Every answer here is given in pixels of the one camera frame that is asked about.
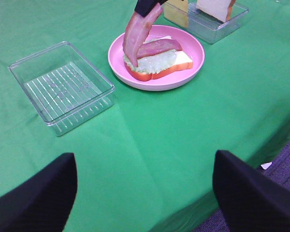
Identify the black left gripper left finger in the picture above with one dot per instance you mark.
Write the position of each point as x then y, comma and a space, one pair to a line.
42, 203

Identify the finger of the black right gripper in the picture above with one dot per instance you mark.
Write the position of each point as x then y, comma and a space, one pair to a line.
143, 7

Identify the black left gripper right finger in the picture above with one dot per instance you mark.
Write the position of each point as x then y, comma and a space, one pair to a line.
249, 201

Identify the bacon strip from container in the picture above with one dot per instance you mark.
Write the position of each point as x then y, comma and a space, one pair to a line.
137, 31
158, 46

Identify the yellow cheese slice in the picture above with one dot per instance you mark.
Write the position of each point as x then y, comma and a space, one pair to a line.
176, 11

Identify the green lettuce leaf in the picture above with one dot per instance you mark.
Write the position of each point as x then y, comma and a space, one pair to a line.
153, 64

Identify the bread slice bottom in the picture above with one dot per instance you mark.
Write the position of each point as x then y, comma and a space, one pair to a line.
182, 62

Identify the bread slice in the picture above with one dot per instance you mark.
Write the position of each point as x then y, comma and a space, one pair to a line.
219, 9
182, 62

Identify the bread slice top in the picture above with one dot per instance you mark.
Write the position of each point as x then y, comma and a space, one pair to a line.
219, 9

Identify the clear right plastic container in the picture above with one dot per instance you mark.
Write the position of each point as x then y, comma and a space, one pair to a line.
210, 29

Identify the clear plastic container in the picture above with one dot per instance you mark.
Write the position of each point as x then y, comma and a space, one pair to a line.
63, 86
210, 29

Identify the pink plate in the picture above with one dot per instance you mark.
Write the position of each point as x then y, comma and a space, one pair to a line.
191, 46

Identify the green tablecloth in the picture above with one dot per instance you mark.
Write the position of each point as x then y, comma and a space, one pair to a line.
145, 164

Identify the clear left plastic container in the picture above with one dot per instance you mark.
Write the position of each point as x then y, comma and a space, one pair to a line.
63, 86

